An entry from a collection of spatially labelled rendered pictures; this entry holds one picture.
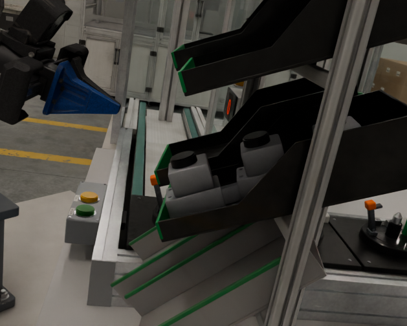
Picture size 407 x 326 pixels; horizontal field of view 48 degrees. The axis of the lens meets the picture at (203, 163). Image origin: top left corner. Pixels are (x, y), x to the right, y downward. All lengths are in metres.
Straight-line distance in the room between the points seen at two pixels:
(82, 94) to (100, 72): 5.69
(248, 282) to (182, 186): 0.13
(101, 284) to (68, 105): 0.46
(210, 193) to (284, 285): 0.12
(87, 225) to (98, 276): 0.16
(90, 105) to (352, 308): 0.72
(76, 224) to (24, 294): 0.17
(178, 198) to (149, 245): 0.32
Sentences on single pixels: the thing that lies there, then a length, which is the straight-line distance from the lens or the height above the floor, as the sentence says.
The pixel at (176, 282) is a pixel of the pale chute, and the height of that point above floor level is 1.06.
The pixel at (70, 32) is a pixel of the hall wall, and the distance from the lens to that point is 9.03.
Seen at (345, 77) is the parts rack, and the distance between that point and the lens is 0.42.
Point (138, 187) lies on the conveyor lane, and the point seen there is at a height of 0.95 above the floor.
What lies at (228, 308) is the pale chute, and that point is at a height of 1.12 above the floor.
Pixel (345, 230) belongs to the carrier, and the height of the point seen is 0.97.
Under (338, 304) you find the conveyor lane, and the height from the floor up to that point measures 0.90.
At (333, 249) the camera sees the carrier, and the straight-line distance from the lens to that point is 1.08.
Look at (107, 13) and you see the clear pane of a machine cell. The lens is 6.13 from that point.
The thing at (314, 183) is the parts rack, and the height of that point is 1.30.
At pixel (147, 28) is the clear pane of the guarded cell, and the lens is 2.25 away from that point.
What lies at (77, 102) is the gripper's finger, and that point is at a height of 1.31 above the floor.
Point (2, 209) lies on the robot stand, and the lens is 0.83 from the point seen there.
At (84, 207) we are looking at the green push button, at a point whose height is 0.97.
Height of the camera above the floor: 1.43
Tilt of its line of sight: 19 degrees down
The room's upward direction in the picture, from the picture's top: 10 degrees clockwise
